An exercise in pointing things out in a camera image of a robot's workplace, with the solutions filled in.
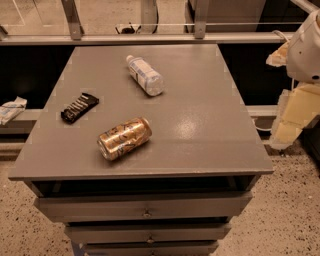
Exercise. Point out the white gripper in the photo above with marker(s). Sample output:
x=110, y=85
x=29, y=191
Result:
x=305, y=55

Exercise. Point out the clear plastic water bottle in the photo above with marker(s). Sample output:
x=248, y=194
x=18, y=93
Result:
x=145, y=75

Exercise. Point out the grey drawer cabinet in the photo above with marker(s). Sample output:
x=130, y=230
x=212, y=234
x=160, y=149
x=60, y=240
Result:
x=144, y=151

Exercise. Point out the gold crushed soda can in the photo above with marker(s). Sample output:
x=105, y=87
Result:
x=124, y=138

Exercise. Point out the white folded packet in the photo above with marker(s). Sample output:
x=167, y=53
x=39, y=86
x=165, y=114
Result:
x=11, y=109

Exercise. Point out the black object behind rail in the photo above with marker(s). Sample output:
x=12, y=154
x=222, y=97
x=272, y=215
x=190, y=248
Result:
x=128, y=30

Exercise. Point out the grey metal rail frame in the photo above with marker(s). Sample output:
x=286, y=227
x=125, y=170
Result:
x=93, y=22

